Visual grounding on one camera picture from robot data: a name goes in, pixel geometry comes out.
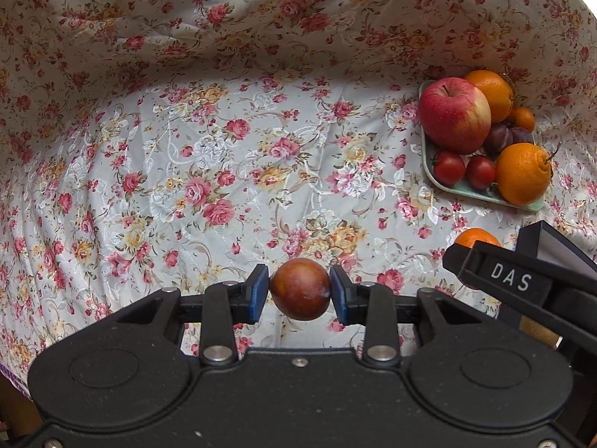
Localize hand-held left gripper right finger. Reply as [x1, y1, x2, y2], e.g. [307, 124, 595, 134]
[328, 265, 501, 367]

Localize red apple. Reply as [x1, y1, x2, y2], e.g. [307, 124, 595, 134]
[418, 77, 492, 155]

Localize pale green plate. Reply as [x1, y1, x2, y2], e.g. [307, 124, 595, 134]
[418, 79, 546, 212]

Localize small orange mandarin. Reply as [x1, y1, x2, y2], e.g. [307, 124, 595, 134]
[454, 227, 502, 291]

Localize small red tomato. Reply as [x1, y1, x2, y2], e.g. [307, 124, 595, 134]
[466, 155, 497, 191]
[432, 150, 466, 186]

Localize floral cloth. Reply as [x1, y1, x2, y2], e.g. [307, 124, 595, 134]
[0, 0, 597, 399]

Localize reddish brown plum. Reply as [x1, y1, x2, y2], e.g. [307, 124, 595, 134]
[269, 258, 333, 322]

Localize large orange with stem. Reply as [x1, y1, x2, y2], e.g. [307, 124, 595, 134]
[495, 142, 559, 206]

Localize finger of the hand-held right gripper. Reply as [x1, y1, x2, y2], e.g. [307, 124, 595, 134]
[442, 243, 482, 290]

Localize round orange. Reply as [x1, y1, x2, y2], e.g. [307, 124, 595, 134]
[463, 69, 515, 123]

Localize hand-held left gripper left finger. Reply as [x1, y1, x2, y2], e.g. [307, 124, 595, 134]
[112, 264, 270, 367]

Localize tiny orange mandarin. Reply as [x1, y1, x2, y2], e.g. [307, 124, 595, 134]
[507, 107, 536, 133]

